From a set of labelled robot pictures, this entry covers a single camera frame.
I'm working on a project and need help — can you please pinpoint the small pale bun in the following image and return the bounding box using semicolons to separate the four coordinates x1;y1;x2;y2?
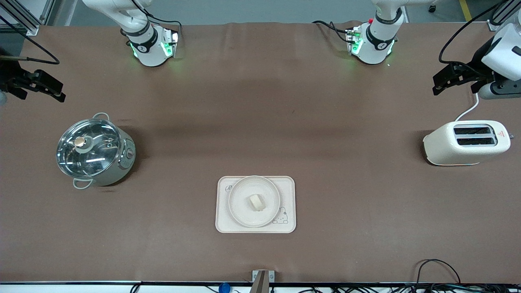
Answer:
249;194;266;212

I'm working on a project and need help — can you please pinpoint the glass pot lid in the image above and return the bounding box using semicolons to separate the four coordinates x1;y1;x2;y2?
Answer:
56;118;123;178

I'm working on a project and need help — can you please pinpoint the brown table cloth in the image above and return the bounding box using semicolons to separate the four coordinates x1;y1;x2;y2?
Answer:
0;20;521;284

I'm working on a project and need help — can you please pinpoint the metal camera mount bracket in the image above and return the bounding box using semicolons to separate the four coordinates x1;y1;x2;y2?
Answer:
252;269;275;293

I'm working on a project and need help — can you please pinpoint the black left base cable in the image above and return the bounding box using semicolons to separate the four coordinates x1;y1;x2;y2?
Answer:
312;20;351;44

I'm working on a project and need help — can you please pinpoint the black right base cable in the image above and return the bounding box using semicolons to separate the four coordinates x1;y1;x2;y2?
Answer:
140;10;182;41

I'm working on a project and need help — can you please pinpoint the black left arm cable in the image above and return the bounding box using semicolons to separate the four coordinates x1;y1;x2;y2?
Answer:
439;0;507;66

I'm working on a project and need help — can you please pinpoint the steel electric cooking pot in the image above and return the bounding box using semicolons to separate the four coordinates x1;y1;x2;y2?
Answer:
56;113;137;190

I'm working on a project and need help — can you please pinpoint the beige round plate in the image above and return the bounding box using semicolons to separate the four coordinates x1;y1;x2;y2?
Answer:
228;175;281;227

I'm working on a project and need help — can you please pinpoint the white toaster power cord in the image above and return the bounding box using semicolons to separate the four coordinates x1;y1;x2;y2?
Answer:
455;93;480;122

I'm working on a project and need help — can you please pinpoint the cream two-slot toaster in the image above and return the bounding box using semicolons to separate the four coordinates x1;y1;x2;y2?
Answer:
422;120;514;166

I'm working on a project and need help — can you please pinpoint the aluminium frame profile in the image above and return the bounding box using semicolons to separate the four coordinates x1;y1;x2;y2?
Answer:
0;0;56;35
487;0;521;31

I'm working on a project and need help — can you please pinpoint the black base cable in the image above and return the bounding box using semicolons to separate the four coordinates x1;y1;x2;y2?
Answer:
312;20;351;44
140;10;182;41

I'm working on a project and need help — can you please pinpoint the black cable bundle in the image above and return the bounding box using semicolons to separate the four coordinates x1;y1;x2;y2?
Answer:
285;284;521;293

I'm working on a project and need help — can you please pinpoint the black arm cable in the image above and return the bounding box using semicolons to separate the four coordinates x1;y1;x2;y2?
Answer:
439;0;507;66
0;22;61;65

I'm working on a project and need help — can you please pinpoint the beige rabbit print tray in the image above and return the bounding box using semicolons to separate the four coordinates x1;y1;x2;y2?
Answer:
215;175;296;234

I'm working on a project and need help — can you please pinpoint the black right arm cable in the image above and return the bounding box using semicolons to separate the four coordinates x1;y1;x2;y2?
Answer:
0;22;61;65

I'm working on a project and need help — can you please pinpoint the black looped floor cable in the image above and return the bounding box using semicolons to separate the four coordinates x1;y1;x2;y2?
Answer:
415;259;462;285

